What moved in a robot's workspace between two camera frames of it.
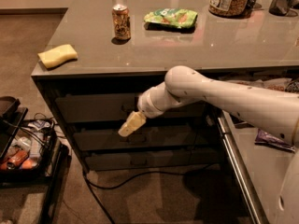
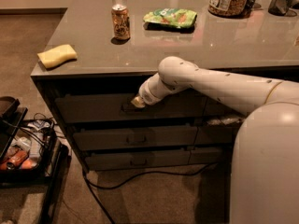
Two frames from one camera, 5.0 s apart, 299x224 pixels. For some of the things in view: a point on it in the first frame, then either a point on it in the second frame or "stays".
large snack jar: (230, 1) stays
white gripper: (145, 105) → (146, 96)
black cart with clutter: (30, 152) stays
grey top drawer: (114, 109) stays
